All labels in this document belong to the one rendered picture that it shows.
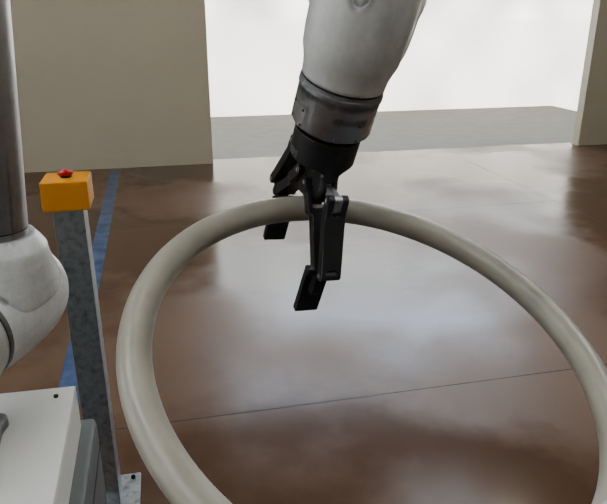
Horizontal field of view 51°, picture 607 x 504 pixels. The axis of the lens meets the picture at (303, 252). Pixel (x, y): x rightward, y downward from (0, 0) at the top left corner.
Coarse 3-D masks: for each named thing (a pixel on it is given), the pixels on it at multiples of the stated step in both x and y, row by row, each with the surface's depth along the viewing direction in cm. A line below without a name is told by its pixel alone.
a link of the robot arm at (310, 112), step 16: (304, 80) 64; (304, 96) 65; (320, 96) 63; (336, 96) 62; (304, 112) 65; (320, 112) 64; (336, 112) 64; (352, 112) 64; (368, 112) 65; (304, 128) 66; (320, 128) 65; (336, 128) 65; (352, 128) 65; (368, 128) 67
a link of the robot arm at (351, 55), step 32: (320, 0) 58; (352, 0) 57; (384, 0) 56; (416, 0) 58; (320, 32) 59; (352, 32) 58; (384, 32) 58; (320, 64) 61; (352, 64) 60; (384, 64) 60; (352, 96) 62
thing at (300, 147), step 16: (304, 144) 68; (320, 144) 67; (336, 144) 67; (352, 144) 68; (304, 160) 69; (320, 160) 68; (336, 160) 68; (352, 160) 70; (304, 176) 74; (320, 176) 70; (336, 176) 70; (320, 192) 70
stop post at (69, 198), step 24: (48, 192) 164; (72, 192) 165; (72, 216) 169; (72, 240) 172; (72, 264) 174; (72, 288) 176; (96, 288) 184; (72, 312) 179; (96, 312) 180; (72, 336) 181; (96, 336) 183; (96, 360) 185; (96, 384) 188; (96, 408) 191; (120, 480) 208
